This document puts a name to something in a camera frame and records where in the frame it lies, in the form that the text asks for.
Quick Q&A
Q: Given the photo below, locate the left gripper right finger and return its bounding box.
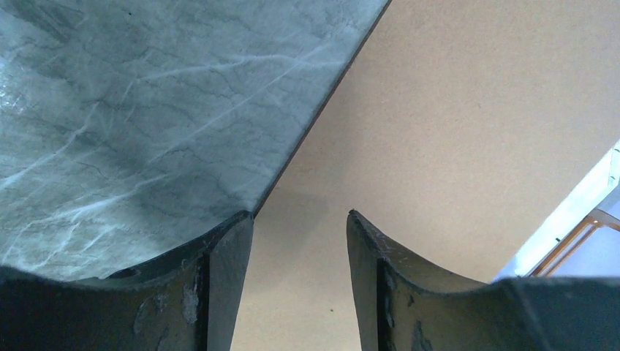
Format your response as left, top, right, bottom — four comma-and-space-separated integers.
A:
347, 210, 619, 351

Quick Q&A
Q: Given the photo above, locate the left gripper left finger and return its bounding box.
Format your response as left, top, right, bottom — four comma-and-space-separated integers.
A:
1, 211, 254, 350

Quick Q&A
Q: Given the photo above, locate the brown backing board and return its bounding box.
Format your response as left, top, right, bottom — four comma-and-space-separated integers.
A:
232, 1, 619, 350

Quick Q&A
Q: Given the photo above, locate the white picture frame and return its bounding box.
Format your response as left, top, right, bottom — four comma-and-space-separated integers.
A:
493, 142, 619, 281

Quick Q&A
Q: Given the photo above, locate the orange wooden shelf rack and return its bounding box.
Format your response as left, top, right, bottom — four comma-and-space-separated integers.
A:
527, 208, 619, 276

